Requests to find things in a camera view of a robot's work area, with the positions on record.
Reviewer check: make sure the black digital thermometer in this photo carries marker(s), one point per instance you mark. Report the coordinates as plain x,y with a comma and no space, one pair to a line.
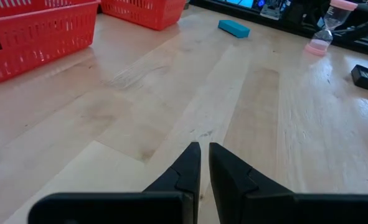
365,78

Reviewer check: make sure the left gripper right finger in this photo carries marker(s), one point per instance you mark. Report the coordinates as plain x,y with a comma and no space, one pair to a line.
252,205

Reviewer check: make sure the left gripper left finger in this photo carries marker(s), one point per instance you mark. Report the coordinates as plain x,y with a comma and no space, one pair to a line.
165,205

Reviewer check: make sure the pink sand hourglass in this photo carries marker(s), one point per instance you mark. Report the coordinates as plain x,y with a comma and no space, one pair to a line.
317,48

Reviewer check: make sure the teal plastic box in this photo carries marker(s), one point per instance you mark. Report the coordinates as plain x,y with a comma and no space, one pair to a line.
233,28

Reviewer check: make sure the red plastic basket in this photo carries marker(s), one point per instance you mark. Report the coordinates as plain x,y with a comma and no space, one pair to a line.
146,20
46,68

